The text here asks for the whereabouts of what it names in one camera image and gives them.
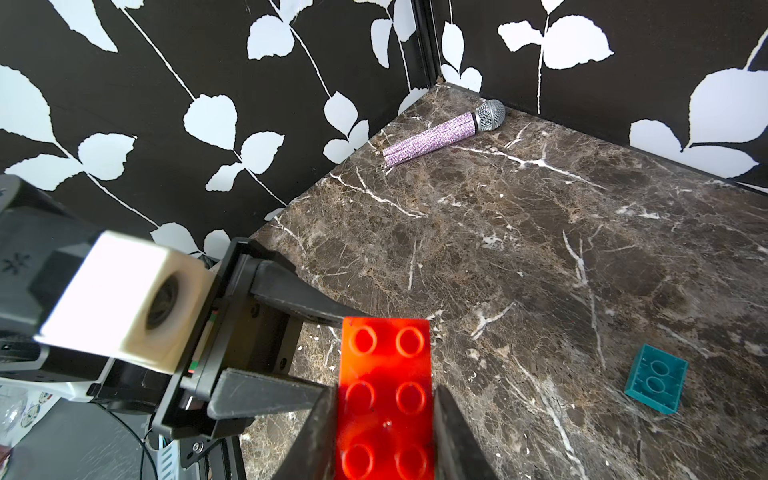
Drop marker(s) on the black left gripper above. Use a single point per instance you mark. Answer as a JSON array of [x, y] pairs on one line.
[[236, 364]]

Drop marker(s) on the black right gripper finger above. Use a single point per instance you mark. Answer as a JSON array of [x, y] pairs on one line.
[[458, 454]]

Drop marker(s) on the long red lego brick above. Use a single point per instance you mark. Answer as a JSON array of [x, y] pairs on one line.
[[385, 400]]

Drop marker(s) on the teal lego brick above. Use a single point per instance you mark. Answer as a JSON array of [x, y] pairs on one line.
[[656, 379]]

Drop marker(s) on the purple rhinestone microphone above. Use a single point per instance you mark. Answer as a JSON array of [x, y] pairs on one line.
[[486, 117]]

